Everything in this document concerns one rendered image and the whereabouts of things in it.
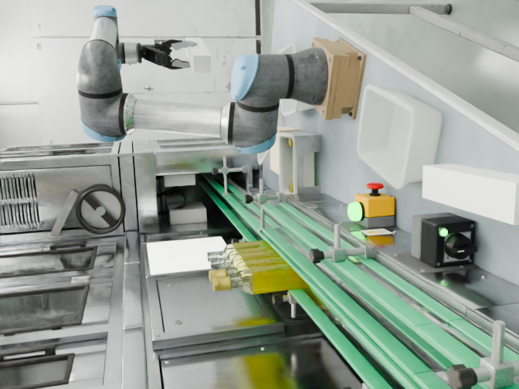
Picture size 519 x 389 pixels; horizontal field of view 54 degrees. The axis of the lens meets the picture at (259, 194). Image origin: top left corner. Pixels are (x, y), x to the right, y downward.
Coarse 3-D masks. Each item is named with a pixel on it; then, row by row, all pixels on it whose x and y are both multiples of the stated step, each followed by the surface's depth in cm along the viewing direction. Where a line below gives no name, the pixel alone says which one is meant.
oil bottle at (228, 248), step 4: (264, 240) 156; (232, 244) 153; (236, 244) 153; (240, 244) 153; (244, 244) 153; (248, 244) 152; (252, 244) 152; (256, 244) 152; (260, 244) 152; (264, 244) 152; (268, 244) 152; (224, 248) 152; (228, 248) 150; (232, 248) 149; (236, 248) 150; (240, 248) 150; (244, 248) 150; (248, 248) 150; (224, 252) 150; (228, 252) 149
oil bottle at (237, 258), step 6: (258, 252) 143; (264, 252) 143; (270, 252) 143; (276, 252) 143; (234, 258) 140; (240, 258) 139; (246, 258) 139; (252, 258) 139; (258, 258) 139; (264, 258) 140; (234, 264) 138
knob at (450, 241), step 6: (456, 234) 89; (462, 234) 89; (450, 240) 88; (456, 240) 87; (462, 240) 87; (468, 240) 88; (450, 246) 88; (456, 246) 87; (462, 246) 87; (468, 246) 87; (474, 246) 87; (450, 252) 88; (456, 252) 86; (462, 252) 86; (468, 252) 87; (456, 258) 88; (462, 258) 88
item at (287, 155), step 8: (280, 136) 175; (288, 136) 165; (280, 144) 177; (288, 144) 177; (296, 144) 161; (280, 152) 177; (288, 152) 178; (296, 152) 161; (280, 160) 178; (288, 160) 178; (296, 160) 162; (280, 168) 178; (288, 168) 179; (296, 168) 162; (280, 176) 179; (288, 176) 179; (296, 176) 163; (280, 184) 179; (288, 184) 180; (296, 184) 163; (288, 192) 179; (296, 192) 164
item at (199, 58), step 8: (192, 40) 191; (200, 40) 192; (192, 48) 182; (200, 48) 182; (192, 56) 176; (200, 56) 175; (208, 56) 175; (192, 64) 177; (200, 64) 176; (208, 64) 177; (200, 72) 177; (208, 72) 178
